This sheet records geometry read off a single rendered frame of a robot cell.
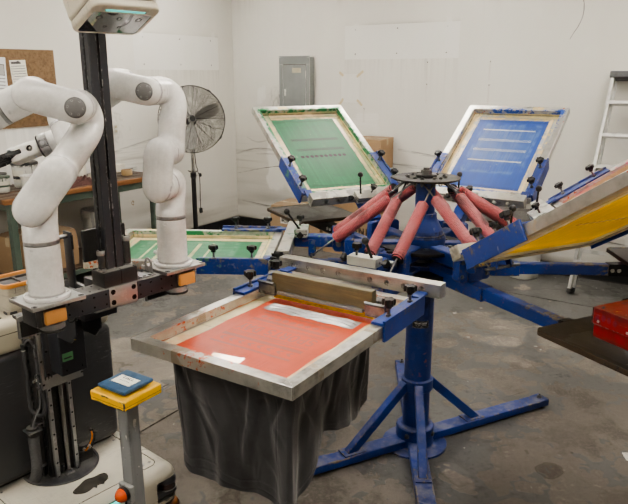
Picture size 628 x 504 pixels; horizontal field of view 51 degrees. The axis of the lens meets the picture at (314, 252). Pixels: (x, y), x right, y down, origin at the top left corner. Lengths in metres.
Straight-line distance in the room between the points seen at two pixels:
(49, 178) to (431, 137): 5.05
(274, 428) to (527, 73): 4.78
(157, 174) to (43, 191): 0.39
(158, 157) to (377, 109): 4.84
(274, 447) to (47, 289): 0.77
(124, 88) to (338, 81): 5.00
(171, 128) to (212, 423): 0.90
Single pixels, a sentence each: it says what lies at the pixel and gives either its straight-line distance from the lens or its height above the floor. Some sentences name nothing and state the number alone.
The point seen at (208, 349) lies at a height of 0.95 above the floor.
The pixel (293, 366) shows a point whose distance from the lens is 1.86.
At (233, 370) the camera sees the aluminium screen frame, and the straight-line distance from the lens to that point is 1.78.
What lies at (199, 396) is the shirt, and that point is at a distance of 2.05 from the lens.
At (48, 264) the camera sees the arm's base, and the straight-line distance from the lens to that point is 1.93.
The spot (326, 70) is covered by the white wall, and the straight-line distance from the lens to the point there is 7.01.
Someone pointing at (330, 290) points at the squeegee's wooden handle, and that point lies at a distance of 2.23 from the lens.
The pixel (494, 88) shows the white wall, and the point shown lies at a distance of 6.26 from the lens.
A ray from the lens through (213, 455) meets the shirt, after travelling 2.13.
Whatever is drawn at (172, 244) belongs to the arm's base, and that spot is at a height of 1.21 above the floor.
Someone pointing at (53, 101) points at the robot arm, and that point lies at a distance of 1.80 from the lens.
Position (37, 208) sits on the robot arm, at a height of 1.41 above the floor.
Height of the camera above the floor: 1.74
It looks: 15 degrees down
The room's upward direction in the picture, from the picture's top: straight up
